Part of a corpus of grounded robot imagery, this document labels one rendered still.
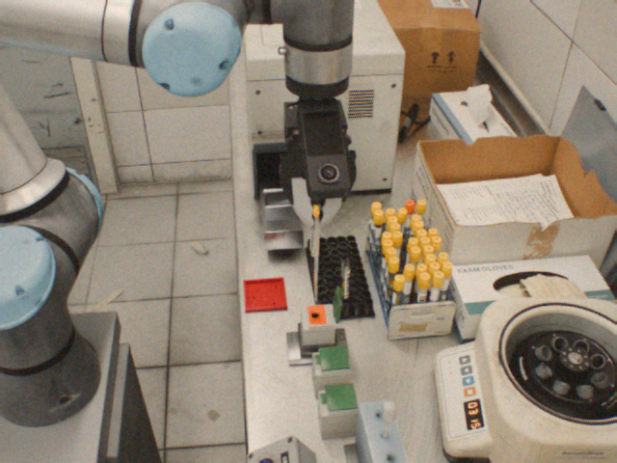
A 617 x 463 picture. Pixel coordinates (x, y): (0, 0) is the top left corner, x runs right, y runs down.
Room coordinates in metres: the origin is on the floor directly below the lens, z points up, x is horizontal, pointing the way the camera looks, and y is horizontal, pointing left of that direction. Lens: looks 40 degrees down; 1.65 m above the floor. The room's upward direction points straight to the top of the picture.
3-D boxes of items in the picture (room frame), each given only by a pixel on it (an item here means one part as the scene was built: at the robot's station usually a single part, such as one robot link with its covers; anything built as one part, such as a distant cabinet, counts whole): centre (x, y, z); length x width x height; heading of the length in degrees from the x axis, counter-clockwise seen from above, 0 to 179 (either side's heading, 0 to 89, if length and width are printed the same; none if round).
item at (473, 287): (0.70, -0.36, 0.92); 0.24 x 0.12 x 0.10; 96
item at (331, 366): (0.57, -0.04, 0.91); 0.05 x 0.04 x 0.07; 96
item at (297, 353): (0.64, -0.02, 0.89); 0.09 x 0.05 x 0.04; 95
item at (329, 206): (0.67, -0.04, 1.15); 0.06 x 0.03 x 0.09; 5
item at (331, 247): (0.79, -0.06, 0.93); 0.17 x 0.09 x 0.11; 7
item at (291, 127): (0.67, -0.02, 1.26); 0.09 x 0.08 x 0.12; 5
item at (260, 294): (0.75, 0.06, 0.88); 0.07 x 0.07 x 0.01; 6
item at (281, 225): (0.95, 0.04, 0.92); 0.21 x 0.07 x 0.05; 6
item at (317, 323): (0.64, -0.03, 0.92); 0.05 x 0.04 x 0.06; 95
